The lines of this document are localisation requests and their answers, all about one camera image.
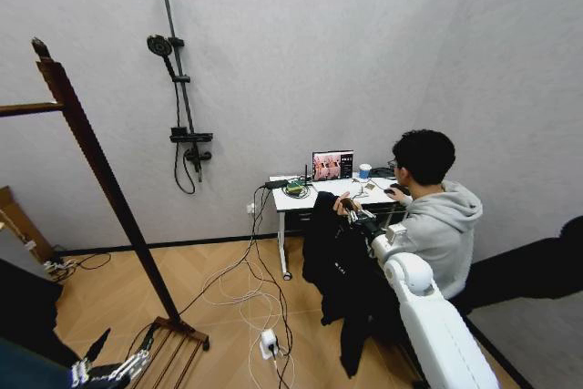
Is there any white power strip with plugs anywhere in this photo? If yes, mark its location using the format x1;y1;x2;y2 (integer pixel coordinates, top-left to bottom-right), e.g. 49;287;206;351
42;258;79;272

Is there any long black cable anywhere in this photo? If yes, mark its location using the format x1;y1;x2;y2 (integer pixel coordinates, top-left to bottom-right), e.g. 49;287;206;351
178;183;295;389

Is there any white looped cable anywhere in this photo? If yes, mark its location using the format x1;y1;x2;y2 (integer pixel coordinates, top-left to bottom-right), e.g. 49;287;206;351
199;232;298;389

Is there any black shower hose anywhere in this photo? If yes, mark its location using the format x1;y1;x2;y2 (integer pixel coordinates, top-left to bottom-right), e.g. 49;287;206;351
170;55;198;196

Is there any thin black cable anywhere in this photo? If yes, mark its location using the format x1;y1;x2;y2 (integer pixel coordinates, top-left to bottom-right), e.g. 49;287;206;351
48;251;113;282

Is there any small monitor screen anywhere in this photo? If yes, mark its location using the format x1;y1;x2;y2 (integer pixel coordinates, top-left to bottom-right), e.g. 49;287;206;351
311;148;355;182

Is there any person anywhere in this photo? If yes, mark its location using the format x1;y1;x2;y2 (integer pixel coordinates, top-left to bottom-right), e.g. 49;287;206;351
386;128;485;302

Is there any black shower mixer shelf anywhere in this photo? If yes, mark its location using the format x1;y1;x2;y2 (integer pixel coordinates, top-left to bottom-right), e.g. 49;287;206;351
169;126;215;183

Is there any black garment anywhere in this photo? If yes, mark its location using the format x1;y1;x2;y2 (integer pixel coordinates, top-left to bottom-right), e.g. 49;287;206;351
302;190;414;380

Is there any black hand shower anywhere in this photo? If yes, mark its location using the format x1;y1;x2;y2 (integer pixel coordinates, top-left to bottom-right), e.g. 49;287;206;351
146;33;178;81

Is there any green circuit board device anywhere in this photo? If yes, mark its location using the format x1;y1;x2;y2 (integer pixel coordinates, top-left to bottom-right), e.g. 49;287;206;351
283;180;310;198

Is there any black shower riser pipe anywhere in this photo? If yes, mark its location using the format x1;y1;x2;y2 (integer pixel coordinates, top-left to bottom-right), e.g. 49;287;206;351
160;0;198;135

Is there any black fabric heap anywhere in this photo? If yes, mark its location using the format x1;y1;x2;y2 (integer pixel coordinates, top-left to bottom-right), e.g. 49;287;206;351
0;258;84;368

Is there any dark brown wooden coat rack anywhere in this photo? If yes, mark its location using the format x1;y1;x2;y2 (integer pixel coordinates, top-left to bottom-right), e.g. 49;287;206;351
0;36;211;389

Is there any white desk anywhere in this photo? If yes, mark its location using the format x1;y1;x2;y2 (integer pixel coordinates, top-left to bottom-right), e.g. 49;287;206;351
268;171;414;282

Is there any black desk drawer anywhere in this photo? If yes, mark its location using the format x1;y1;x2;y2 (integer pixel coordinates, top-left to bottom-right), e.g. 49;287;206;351
283;210;316;236

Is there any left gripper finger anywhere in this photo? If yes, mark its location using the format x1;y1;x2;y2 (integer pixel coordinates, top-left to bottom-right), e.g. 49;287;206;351
70;327;112;386
116;322;159;382

